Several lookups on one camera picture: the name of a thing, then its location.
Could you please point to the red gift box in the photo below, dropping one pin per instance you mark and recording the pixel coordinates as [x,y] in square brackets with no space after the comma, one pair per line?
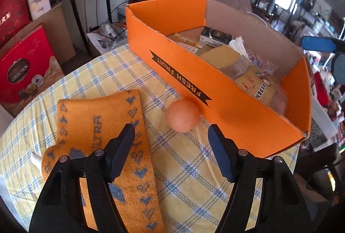
[27,66]

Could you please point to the brown cardboard box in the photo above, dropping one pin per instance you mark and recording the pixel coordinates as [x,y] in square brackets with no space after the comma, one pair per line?
[59,33]

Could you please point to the orange patterned sock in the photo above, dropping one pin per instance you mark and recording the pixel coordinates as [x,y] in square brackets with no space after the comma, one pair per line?
[80,120]

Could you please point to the orange ball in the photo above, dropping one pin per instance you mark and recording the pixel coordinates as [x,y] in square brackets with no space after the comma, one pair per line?
[182,114]

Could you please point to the orange cardboard box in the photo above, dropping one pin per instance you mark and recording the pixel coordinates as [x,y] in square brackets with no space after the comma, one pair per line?
[215,120]

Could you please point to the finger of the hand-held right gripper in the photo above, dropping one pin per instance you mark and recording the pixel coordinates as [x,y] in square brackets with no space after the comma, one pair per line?
[318,44]
[339,68]

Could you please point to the small white object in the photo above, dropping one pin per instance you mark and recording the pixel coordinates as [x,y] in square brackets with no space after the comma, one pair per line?
[36,160]

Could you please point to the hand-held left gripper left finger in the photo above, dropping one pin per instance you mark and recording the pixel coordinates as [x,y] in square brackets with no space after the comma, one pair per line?
[118,155]

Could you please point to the red gift bag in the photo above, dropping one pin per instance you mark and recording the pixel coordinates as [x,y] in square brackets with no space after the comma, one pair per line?
[13,12]

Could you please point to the bag of colourful rubber bands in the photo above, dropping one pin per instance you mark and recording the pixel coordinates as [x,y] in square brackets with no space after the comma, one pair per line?
[258,62]

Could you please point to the dark chair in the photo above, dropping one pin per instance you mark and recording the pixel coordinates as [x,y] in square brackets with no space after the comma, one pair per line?
[320,160]

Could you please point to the olive snack packet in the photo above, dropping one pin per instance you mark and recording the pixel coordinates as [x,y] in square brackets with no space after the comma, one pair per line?
[180,38]

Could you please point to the yellow checked tablecloth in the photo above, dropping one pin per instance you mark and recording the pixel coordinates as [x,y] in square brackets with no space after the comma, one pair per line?
[188,181]

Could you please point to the black snack packet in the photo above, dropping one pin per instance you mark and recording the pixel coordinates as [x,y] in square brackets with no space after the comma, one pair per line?
[215,33]

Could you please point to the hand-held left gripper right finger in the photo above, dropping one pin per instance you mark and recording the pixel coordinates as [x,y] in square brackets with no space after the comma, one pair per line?
[221,152]

